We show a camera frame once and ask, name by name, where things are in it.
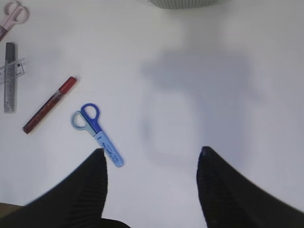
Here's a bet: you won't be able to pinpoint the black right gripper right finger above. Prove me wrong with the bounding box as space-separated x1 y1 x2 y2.
196 146 304 228

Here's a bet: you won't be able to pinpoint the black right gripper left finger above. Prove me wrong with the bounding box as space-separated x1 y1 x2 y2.
0 149 108 228

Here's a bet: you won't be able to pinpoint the red glitter pen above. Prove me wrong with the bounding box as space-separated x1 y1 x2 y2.
22 76 77 134

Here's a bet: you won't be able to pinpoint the clear plastic ruler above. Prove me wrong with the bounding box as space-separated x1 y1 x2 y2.
0 58 29 85

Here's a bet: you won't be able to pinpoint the silver glitter pen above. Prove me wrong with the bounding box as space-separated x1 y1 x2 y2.
4 42 16 114

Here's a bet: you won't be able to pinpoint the green plastic woven basket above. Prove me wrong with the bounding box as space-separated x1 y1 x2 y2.
149 0 228 10

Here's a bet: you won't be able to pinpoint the blue capped scissors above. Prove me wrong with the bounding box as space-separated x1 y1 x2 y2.
71 103 124 168

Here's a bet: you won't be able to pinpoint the pink small scissors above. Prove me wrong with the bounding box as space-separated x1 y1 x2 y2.
0 0 30 41

